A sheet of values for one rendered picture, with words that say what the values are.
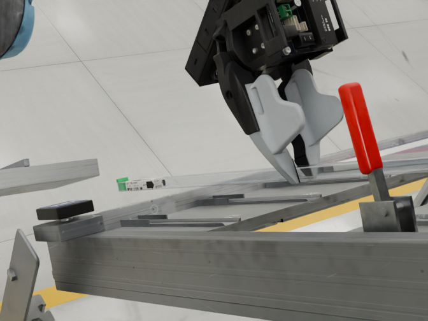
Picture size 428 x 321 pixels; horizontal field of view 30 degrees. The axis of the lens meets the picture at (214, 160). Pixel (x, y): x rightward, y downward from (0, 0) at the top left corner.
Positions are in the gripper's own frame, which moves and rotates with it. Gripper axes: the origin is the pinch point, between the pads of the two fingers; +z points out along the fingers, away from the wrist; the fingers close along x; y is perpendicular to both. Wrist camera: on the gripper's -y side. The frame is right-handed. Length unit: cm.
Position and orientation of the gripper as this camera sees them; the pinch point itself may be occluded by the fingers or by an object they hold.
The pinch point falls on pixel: (294, 169)
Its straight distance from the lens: 68.0
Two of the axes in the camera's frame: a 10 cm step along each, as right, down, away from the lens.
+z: 2.9, 9.5, -1.0
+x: 7.8, -1.8, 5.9
